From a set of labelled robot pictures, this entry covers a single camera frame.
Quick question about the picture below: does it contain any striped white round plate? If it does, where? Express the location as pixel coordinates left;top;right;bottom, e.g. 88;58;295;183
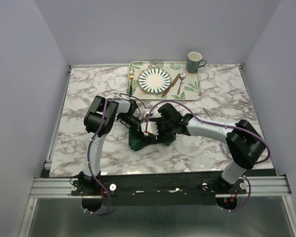
138;68;172;94

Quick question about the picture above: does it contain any aluminium frame rail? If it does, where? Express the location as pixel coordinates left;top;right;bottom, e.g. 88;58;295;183
30;176;292;198

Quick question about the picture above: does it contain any green ceramic mug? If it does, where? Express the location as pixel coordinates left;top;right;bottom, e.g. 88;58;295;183
186;51;207;73

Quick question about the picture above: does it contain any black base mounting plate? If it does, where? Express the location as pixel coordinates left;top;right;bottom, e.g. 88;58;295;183
40;168;252;207

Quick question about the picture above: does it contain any silver spoon on tray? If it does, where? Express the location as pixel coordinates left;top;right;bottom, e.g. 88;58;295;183
177;73;186;95

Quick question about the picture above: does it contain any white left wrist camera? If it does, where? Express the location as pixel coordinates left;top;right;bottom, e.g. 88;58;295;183
144;109;153;121

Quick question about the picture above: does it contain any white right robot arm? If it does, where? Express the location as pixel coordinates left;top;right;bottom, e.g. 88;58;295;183
158;103;269;194

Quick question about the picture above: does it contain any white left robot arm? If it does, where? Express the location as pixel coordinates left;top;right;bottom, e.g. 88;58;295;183
78;96;148;195

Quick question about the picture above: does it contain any dark green cloth napkin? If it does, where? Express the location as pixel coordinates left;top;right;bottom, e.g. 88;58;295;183
128;122;176;151

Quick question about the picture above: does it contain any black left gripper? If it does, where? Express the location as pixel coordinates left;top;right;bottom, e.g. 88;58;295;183
118;113;150;144

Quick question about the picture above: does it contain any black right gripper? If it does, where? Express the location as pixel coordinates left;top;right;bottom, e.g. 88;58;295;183
149;117;174;144

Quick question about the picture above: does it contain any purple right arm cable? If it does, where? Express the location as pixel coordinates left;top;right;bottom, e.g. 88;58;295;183
143;100;272;213

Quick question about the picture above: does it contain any leaf-patterned serving tray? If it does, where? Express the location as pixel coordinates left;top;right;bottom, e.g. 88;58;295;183
126;61;202;101

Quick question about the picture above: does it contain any white saucer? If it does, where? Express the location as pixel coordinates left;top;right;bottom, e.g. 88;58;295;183
221;143;231;156

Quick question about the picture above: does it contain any gold fork green handle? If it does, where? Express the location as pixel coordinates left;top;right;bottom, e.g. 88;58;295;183
129;71;134;96

